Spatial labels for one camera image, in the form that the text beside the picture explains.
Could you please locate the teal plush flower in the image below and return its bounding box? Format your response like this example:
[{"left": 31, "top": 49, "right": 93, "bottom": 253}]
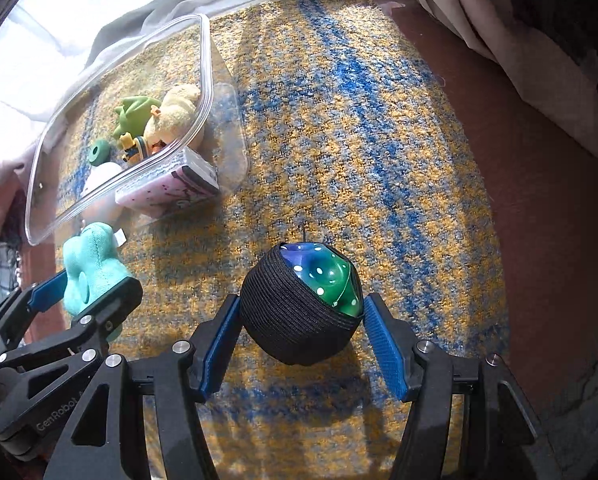
[{"left": 63, "top": 222, "right": 131, "bottom": 318}]

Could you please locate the pink Kuromi tissue pack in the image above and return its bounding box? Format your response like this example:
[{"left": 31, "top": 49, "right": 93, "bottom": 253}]
[{"left": 115, "top": 148, "right": 220, "bottom": 218}]

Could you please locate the green foam roll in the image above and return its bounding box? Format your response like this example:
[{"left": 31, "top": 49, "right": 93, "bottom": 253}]
[{"left": 86, "top": 139, "right": 112, "bottom": 167}]

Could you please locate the black green ball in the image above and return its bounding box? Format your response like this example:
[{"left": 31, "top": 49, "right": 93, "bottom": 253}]
[{"left": 239, "top": 242, "right": 364, "bottom": 366}]

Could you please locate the round-headed baby doll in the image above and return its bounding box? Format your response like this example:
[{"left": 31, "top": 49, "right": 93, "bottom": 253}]
[{"left": 78, "top": 159, "right": 130, "bottom": 229}]

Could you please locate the clear plastic container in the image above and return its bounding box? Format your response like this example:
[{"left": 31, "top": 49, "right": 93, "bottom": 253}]
[{"left": 25, "top": 13, "right": 248, "bottom": 245}]

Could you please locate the yellow plush duck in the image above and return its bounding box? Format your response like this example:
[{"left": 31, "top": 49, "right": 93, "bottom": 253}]
[{"left": 143, "top": 84, "right": 200, "bottom": 154}]

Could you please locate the green frog toy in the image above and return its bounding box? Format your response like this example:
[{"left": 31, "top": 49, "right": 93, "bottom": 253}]
[{"left": 113, "top": 96, "right": 161, "bottom": 139}]

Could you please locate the white sheer curtain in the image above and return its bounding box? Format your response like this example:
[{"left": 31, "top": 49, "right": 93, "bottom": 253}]
[{"left": 0, "top": 0, "right": 381, "bottom": 181}]

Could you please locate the grey cloth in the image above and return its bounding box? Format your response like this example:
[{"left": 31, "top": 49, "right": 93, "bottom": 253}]
[{"left": 86, "top": 0, "right": 185, "bottom": 67}]

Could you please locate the grey pink curtain right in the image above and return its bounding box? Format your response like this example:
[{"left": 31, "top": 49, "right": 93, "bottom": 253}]
[{"left": 415, "top": 0, "right": 598, "bottom": 158}]

